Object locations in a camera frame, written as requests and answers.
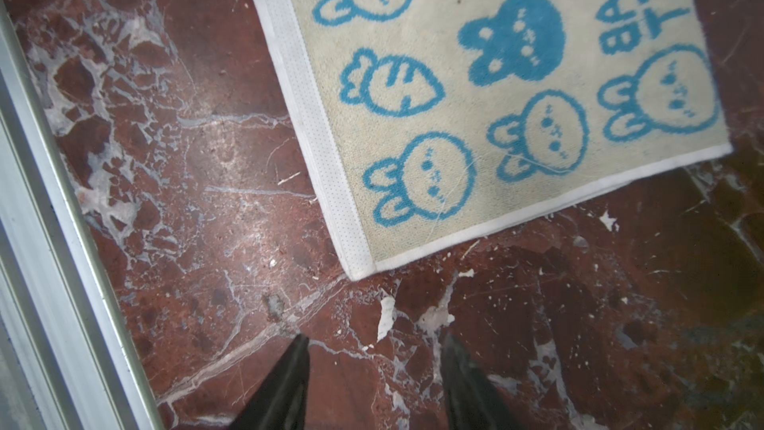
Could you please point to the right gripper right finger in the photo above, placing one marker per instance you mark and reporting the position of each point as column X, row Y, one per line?
column 471, row 400

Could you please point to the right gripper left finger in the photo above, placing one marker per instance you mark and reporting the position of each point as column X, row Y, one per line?
column 282, row 398

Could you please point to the blue patterned towel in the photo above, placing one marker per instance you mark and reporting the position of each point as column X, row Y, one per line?
column 428, row 123

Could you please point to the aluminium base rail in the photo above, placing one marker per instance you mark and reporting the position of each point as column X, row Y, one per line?
column 67, row 360

